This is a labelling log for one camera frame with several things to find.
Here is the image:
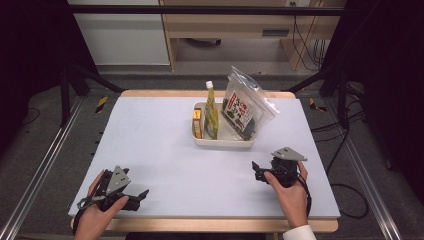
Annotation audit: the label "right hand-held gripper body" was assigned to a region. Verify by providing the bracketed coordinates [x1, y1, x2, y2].
[266, 146, 308, 188]

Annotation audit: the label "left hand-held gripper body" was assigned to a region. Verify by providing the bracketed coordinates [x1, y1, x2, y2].
[77, 165, 132, 213]

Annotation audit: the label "white plastic storage box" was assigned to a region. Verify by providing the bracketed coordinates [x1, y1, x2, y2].
[190, 101, 259, 149]

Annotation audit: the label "clear bag of dried seaweed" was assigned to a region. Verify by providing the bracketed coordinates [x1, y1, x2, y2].
[221, 65, 280, 142]

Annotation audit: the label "yellow spout pouch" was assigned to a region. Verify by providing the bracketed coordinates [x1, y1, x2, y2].
[203, 80, 220, 140]

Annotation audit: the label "person's right hand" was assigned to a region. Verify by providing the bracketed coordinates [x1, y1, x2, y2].
[264, 161, 309, 229]

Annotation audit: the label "person's left hand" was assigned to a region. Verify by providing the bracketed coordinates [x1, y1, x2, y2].
[73, 170, 130, 240]

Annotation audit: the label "white table cover sheet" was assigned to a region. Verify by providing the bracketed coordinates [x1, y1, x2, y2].
[68, 96, 341, 219]

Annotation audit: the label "wooden table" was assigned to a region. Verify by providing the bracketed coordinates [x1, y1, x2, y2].
[70, 89, 339, 233]

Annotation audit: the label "black yellow tape mark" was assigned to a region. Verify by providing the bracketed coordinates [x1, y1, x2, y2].
[308, 97, 328, 113]

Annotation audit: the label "black metal stand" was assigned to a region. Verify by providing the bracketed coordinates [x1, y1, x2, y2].
[286, 63, 351, 129]
[59, 63, 125, 128]

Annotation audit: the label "black curtain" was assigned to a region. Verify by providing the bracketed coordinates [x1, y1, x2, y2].
[0, 0, 101, 151]
[319, 0, 424, 201]

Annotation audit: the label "white cabinet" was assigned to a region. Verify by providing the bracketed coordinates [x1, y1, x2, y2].
[67, 0, 171, 66]

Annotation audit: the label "light wooden desk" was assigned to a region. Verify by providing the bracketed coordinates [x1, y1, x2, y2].
[159, 0, 348, 72]

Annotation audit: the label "black horizontal metal bar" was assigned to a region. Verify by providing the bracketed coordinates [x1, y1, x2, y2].
[66, 4, 348, 17]

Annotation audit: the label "right hand-held gripper black cable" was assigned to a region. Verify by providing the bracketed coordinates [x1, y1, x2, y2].
[293, 173, 313, 218]

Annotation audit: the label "hand-held gripper black cable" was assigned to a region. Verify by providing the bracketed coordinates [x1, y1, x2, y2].
[293, 173, 313, 218]
[72, 169, 108, 234]

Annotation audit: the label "left hand-held gripper black cable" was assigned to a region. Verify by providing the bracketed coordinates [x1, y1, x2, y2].
[72, 169, 108, 234]

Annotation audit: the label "aluminium floor rail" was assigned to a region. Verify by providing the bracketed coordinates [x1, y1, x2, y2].
[0, 96, 84, 240]
[324, 98, 403, 240]

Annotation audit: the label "black looped floor cable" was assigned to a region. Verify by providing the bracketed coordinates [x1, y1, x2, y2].
[309, 83, 370, 220]

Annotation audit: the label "thin black floor cable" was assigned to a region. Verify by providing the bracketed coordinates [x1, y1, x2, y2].
[19, 107, 41, 127]

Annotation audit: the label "black hanging cables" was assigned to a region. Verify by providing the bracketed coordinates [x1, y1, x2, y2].
[291, 1, 327, 72]

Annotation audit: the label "white wall socket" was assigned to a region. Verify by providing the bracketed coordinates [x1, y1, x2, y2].
[284, 0, 312, 8]

